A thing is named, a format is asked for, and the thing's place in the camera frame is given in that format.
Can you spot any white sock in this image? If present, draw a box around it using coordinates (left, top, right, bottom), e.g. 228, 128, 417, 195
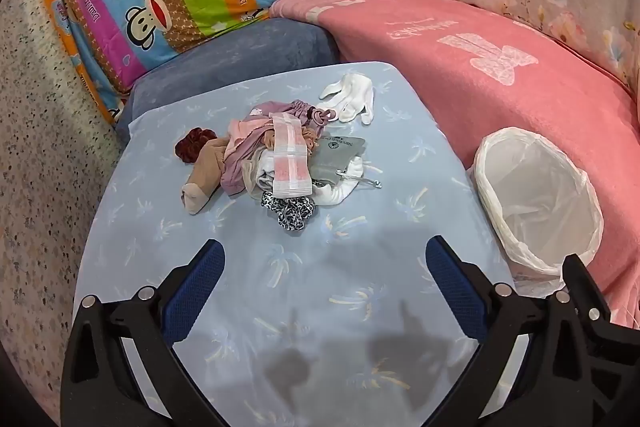
312, 157, 363, 208

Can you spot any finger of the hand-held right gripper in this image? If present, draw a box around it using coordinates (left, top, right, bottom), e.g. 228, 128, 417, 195
562, 253, 640, 427

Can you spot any light blue patterned tablecloth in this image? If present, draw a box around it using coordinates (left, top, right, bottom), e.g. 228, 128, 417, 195
75, 63, 531, 427

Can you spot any tan sock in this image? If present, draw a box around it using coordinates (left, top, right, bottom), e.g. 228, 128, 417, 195
181, 138, 236, 214

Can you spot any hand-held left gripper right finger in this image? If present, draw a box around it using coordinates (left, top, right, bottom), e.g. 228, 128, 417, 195
425, 235, 588, 427

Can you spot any dark red velvet scrunchie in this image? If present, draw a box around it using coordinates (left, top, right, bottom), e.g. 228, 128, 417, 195
175, 130, 218, 165

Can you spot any light pink cloth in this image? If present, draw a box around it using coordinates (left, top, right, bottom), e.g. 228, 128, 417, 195
227, 116, 277, 158

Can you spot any white glove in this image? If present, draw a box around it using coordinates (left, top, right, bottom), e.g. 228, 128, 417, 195
319, 73, 376, 125

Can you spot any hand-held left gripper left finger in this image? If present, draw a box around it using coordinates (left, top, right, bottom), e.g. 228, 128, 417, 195
60, 238, 231, 427

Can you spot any grey pouch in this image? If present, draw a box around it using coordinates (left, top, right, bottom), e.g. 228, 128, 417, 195
307, 136, 368, 185

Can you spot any mauve cloth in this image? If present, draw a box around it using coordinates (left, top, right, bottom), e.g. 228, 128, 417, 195
222, 99, 321, 196

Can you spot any pink blanket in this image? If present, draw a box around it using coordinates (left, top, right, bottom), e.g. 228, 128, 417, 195
270, 0, 640, 330

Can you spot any trash bin with white bag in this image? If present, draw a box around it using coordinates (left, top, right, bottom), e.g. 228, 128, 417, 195
472, 127, 605, 298

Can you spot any blue-grey cushion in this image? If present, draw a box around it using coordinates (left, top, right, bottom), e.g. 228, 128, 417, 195
115, 18, 341, 140

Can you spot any leopard print scrunchie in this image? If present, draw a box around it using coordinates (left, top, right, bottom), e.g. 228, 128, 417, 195
261, 191, 317, 233

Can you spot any metal safety pin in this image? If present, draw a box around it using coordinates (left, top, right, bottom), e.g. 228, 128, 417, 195
340, 169, 383, 188

